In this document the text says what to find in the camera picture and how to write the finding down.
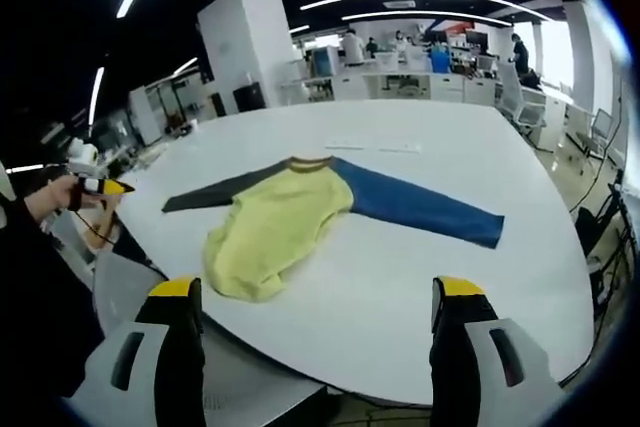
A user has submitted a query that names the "white template strip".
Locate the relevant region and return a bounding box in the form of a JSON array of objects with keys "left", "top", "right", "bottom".
[{"left": 323, "top": 140, "right": 422, "bottom": 154}]

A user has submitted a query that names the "person's dark top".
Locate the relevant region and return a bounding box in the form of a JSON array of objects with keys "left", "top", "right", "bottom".
[{"left": 0, "top": 199, "right": 105, "bottom": 401}]

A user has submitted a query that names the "white square pillar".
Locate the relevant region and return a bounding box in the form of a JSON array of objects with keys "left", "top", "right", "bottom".
[{"left": 197, "top": 0, "right": 296, "bottom": 111}]

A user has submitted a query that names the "black bag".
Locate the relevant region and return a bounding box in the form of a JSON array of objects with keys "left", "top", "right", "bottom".
[{"left": 573, "top": 206, "right": 609, "bottom": 258}]

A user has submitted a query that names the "white office chair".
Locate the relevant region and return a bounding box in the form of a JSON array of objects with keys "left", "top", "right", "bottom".
[
  {"left": 497, "top": 60, "right": 547, "bottom": 137},
  {"left": 589, "top": 107, "right": 627, "bottom": 161}
]

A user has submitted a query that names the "white lab counter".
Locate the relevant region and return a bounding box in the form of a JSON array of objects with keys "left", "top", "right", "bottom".
[{"left": 279, "top": 69, "right": 501, "bottom": 104}]

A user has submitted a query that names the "yellow blue grey long-sleeve garment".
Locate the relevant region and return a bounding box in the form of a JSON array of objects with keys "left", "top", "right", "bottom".
[{"left": 161, "top": 154, "right": 506, "bottom": 303}]

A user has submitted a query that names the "person's left hand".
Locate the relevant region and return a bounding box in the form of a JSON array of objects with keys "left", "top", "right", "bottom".
[{"left": 41, "top": 178, "right": 77, "bottom": 216}]

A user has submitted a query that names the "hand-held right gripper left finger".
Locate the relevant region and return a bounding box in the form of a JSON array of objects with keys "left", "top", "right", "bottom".
[{"left": 62, "top": 275, "right": 207, "bottom": 427}]

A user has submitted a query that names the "blue bin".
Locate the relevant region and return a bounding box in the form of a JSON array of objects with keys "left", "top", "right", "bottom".
[{"left": 430, "top": 49, "right": 452, "bottom": 74}]

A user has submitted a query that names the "teal front white box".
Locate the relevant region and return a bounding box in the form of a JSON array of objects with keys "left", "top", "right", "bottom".
[{"left": 312, "top": 46, "right": 342, "bottom": 78}]

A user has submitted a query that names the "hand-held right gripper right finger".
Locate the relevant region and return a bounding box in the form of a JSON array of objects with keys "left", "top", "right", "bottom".
[{"left": 428, "top": 274, "right": 562, "bottom": 427}]

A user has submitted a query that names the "black cabinet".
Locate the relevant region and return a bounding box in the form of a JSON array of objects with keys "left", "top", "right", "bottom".
[{"left": 232, "top": 81, "right": 267, "bottom": 114}]

